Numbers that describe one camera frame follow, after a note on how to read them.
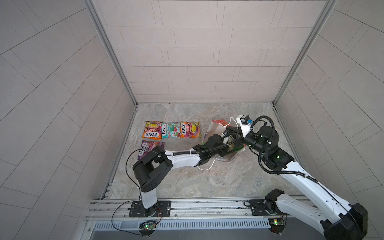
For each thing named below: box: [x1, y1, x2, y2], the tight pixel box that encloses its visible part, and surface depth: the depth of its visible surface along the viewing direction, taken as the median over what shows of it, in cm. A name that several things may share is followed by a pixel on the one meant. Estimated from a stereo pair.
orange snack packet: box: [180, 122, 202, 139], surface depth 98 cm
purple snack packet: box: [137, 140, 165, 160], surface depth 93 cm
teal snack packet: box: [161, 122, 181, 139], surface depth 98 cm
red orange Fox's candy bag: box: [142, 121, 162, 140], surface depth 98 cm
